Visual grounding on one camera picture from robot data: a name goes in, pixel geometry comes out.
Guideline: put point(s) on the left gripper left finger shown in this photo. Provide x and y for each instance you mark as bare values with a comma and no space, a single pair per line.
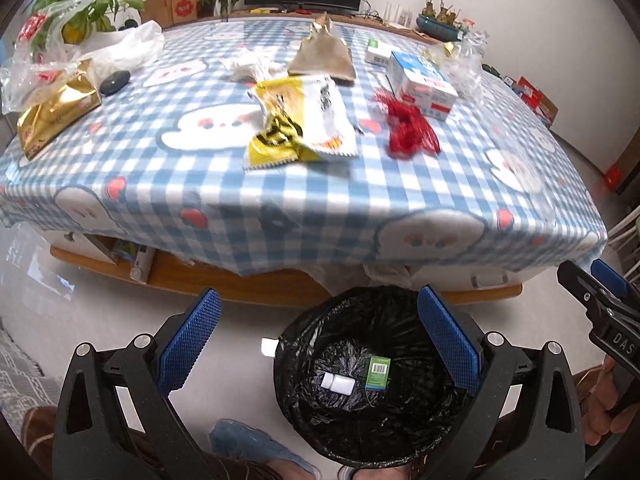
92,438

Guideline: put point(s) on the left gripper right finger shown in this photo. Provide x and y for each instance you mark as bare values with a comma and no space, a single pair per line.
522,417

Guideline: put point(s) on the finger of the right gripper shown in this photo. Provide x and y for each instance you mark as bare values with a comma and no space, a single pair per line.
610,279
583,287

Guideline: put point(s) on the red mesh net bag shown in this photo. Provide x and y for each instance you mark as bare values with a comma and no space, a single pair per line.
410,132

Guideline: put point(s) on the blue white milk carton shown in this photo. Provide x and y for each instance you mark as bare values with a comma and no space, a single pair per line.
418,82

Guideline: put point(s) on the green white medicine box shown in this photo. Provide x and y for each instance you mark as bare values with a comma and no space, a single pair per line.
377,53

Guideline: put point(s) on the yellow white snack bag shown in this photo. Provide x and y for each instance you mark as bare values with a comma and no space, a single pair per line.
305,120

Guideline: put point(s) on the white tissue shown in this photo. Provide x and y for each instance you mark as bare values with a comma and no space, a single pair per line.
254,65

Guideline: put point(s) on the black-lined trash bin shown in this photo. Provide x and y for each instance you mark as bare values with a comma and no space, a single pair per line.
360,380

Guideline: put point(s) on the person's right hand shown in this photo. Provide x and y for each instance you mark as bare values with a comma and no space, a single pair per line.
598,396

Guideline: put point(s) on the grey patterned rug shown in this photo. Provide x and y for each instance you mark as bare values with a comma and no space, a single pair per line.
23,385

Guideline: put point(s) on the blue sock foot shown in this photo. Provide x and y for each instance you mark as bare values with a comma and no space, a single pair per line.
255,454

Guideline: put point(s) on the small green box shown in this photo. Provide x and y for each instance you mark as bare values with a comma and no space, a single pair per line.
377,373

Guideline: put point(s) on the colourful boxes on floor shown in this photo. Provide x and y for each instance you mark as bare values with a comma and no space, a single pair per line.
534,98

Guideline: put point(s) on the small white bottle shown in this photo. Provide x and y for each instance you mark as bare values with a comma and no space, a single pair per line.
338,384

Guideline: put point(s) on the clear crumpled plastic bag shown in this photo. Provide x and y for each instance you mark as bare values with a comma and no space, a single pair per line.
460,62

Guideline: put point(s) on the blue bonsai planter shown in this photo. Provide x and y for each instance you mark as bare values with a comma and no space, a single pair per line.
441,22

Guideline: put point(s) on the gold foil bag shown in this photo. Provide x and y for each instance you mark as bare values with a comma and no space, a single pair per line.
72,97

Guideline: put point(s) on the blue checkered tablecloth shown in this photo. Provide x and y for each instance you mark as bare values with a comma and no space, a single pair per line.
162,162

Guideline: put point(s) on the black oval remote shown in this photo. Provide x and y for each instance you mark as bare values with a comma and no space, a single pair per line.
115,82

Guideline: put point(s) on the brown gold paper bag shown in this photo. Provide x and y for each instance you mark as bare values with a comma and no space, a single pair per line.
322,52

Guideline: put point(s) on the white plastic bag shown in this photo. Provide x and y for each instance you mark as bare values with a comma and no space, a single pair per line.
129,49

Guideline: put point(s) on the clear bag with red print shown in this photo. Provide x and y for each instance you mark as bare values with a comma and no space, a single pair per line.
26,70

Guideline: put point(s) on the green potted plant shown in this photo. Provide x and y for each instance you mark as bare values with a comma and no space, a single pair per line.
72,21

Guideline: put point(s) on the cardboard box red logo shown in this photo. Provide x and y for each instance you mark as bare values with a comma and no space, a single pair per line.
168,13

